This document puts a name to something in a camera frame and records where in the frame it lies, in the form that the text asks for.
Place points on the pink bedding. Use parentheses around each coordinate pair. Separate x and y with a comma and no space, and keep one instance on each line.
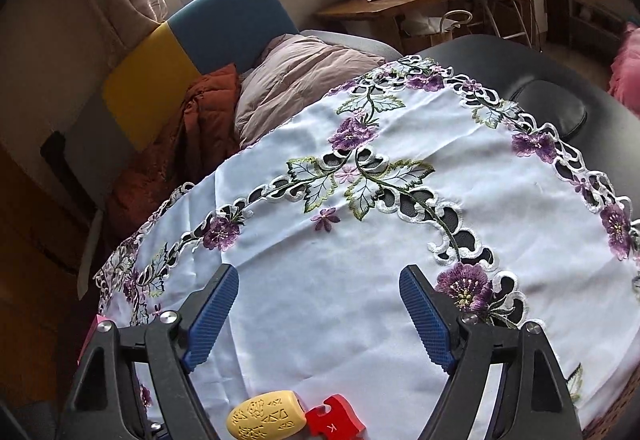
(624,84)

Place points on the mauve pillow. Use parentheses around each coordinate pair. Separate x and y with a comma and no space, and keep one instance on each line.
(294,71)

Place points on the white floral embroidered tablecloth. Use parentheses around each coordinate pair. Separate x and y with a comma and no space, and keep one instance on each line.
(504,211)

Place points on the wooden side desk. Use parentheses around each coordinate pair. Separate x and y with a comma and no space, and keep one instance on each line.
(382,16)

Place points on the rust orange quilted jacket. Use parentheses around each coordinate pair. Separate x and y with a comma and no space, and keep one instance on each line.
(196,140)

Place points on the pink cardboard box tray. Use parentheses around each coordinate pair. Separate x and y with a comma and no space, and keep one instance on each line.
(97,320)

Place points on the red puzzle piece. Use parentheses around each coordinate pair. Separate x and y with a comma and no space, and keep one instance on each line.
(335,419)

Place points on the yellow egg-shaped toy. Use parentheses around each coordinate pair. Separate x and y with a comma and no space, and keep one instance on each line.
(275,415)

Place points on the colourful upholstered headboard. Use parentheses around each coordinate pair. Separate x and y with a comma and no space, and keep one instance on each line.
(136,99)

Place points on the white basket under desk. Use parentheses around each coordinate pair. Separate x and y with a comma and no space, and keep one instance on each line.
(425,32)

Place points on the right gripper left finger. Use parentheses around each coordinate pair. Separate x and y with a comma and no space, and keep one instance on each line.
(134,382)

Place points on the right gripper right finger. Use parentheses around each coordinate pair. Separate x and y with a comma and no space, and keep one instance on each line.
(532,401)

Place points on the black massage table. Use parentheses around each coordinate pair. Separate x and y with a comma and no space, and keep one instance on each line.
(586,116)

